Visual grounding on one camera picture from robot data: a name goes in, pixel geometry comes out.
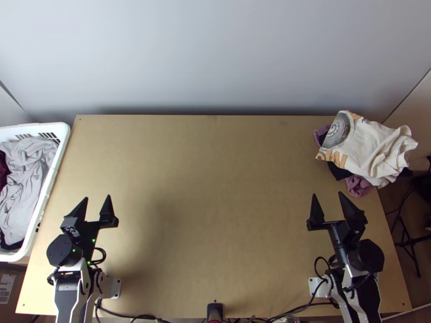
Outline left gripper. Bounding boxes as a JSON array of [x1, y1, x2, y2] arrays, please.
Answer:
[[60, 194, 120, 261]]

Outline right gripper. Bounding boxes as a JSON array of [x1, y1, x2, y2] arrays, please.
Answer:
[[305, 191, 369, 251]]

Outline white laundry basket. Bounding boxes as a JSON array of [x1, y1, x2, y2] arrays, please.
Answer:
[[0, 122, 71, 263]]

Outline pile of folded clothes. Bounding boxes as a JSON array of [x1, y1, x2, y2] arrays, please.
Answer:
[[312, 109, 419, 199]]

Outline heap of clothes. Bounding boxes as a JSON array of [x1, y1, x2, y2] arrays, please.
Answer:
[[0, 134, 59, 252]]

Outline black tripod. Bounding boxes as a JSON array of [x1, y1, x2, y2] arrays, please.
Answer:
[[393, 215, 431, 279]]

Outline cardboard box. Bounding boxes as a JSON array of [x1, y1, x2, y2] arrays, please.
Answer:
[[0, 262, 30, 306]]

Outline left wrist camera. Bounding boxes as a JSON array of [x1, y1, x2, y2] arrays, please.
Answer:
[[61, 224, 82, 244]]

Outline black cable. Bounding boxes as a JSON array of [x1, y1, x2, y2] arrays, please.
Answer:
[[95, 298, 163, 323], [268, 298, 339, 322], [384, 186, 415, 217]]

